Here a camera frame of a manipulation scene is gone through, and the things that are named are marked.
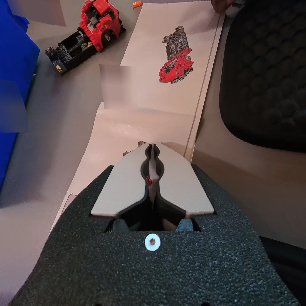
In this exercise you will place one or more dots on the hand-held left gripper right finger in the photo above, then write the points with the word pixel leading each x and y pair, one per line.
pixel 184 189

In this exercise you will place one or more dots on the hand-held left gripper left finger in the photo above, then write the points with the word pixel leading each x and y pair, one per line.
pixel 119 189

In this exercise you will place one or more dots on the small red lego piece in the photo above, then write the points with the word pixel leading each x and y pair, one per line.
pixel 149 180

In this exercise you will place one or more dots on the red and black lego car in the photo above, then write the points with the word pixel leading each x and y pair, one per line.
pixel 98 26

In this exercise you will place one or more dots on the blue plastic bin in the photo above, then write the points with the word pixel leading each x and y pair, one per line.
pixel 14 57

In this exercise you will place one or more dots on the small orange lego piece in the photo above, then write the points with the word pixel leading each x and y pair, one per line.
pixel 137 5

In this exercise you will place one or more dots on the lego instruction booklet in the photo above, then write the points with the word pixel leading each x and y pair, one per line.
pixel 143 38

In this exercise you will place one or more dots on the black quilted pad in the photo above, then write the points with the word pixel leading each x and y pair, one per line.
pixel 267 76

